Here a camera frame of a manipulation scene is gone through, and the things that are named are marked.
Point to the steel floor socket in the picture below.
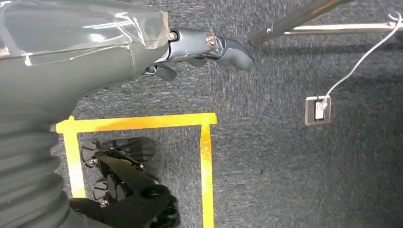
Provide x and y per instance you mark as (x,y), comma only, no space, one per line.
(318,110)

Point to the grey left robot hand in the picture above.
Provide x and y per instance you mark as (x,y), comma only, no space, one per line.
(63,47)

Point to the steel workbench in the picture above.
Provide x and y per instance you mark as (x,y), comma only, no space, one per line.
(299,18)

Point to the yellow floor tape square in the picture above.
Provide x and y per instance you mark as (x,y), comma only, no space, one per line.
(141,121)

